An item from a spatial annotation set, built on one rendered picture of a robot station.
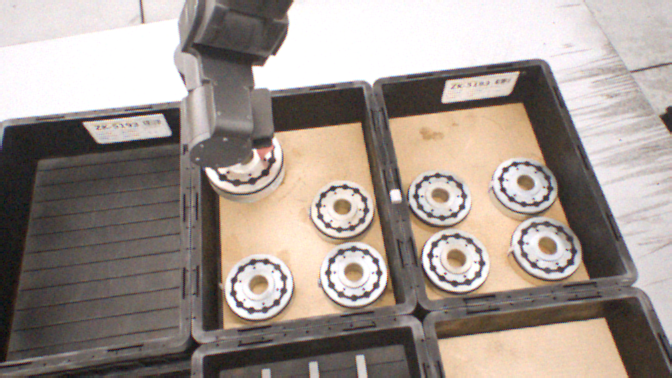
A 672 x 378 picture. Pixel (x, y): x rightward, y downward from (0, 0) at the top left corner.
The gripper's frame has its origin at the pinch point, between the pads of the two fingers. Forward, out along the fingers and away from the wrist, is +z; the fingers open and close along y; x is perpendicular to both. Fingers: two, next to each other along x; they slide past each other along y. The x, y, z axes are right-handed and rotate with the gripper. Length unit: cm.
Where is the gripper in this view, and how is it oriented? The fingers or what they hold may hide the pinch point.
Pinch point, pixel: (241, 154)
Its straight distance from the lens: 70.8
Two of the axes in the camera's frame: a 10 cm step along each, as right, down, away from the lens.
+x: -1.2, -8.9, 4.3
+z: 0.3, 4.3, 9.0
